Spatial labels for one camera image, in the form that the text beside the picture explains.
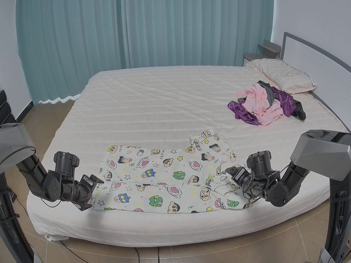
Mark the cream pillow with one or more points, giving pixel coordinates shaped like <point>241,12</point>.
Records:
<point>285,75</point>

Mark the blue-green curtain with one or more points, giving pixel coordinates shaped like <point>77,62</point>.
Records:
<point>164,23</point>

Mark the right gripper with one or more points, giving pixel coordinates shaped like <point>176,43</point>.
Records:
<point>242,177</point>

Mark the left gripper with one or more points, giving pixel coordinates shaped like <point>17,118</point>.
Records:
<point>89,181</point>

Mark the grey bedside table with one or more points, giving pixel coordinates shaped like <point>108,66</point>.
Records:
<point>259,56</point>

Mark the pile of clothes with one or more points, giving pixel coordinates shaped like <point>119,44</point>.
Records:
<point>260,105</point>

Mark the white printed pyjama top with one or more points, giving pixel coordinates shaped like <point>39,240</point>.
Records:
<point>164,179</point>

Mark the bed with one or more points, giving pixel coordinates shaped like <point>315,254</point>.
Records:
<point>164,97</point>

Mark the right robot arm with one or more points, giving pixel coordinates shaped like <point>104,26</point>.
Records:
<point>318,155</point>

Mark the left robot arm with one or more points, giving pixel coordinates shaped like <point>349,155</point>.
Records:
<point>52,185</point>

